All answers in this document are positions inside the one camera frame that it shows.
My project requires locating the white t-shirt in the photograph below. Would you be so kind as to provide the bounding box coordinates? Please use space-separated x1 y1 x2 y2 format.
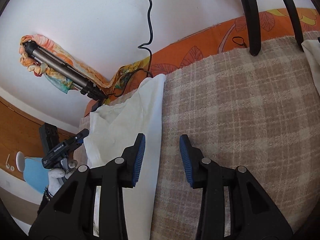
84 74 166 239

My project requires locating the left hand white glove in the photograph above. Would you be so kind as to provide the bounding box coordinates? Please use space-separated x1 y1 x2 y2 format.
48 160 78 197

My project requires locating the blue chair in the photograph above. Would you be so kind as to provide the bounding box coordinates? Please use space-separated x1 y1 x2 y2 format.
23 157 49 193

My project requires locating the wooden door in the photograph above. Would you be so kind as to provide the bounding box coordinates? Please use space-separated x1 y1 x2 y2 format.
0 96 81 181

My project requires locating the grey folded tripod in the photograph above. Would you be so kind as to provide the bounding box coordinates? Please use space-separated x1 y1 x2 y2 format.
22 40 107 101

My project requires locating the colourful floral scarf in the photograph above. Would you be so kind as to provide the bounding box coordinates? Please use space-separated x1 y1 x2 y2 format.
19 34 152 101

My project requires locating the pink plaid bed blanket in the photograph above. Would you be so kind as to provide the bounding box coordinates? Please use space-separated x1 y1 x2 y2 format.
151 36 319 239

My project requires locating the orange floral bed sheet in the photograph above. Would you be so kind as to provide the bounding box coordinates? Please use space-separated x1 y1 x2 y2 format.
83 8 320 117

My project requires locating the white cloth tote bag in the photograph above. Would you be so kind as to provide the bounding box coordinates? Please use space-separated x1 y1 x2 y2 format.
302 37 320 94

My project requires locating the black ring light tripod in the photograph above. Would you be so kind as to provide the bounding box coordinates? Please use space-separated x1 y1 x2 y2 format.
234 0 304 56

